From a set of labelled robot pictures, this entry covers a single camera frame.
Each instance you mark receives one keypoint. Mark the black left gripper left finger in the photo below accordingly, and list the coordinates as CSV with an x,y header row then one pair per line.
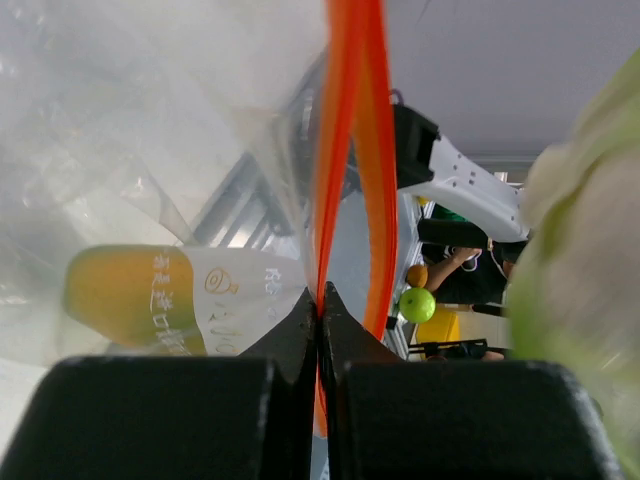
x,y
125,417

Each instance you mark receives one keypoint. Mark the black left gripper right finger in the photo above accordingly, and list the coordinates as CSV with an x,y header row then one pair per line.
x,y
457,419

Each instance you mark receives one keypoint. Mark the yellow green mango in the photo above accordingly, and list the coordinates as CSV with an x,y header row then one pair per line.
x,y
140,297

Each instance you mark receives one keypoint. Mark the white cauliflower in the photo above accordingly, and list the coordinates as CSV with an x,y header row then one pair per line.
x,y
573,298

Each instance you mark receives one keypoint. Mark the clear orange zip bag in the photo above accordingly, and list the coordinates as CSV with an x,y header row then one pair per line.
x,y
221,128

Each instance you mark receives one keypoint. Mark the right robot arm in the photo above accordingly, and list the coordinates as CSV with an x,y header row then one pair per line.
x,y
429,166

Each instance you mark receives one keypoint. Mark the green ball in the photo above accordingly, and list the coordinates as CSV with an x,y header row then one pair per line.
x,y
417,305

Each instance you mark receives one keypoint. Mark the person in black shirt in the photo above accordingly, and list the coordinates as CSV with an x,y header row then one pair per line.
x,y
461,267

